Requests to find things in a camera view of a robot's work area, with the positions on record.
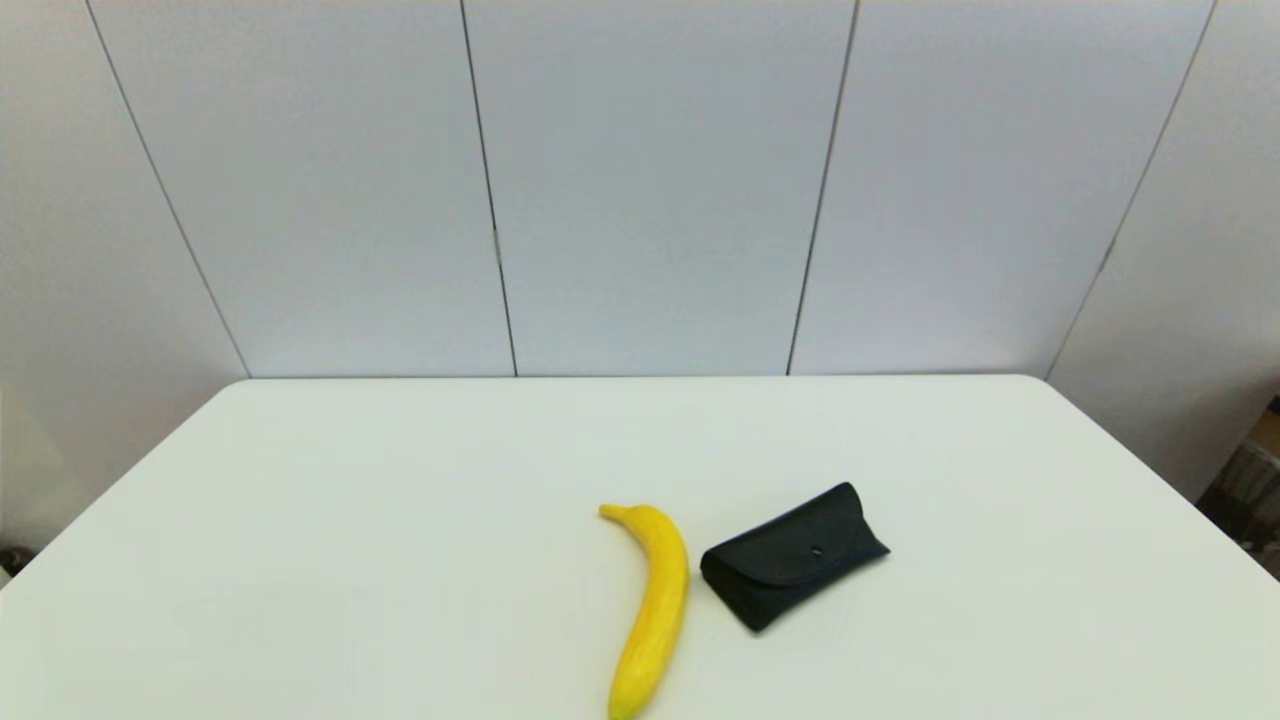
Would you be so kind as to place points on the yellow banana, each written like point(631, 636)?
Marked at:
point(660, 590)

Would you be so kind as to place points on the black glasses case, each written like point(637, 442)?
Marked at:
point(790, 560)

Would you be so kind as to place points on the dark floor object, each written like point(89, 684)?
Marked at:
point(10, 560)

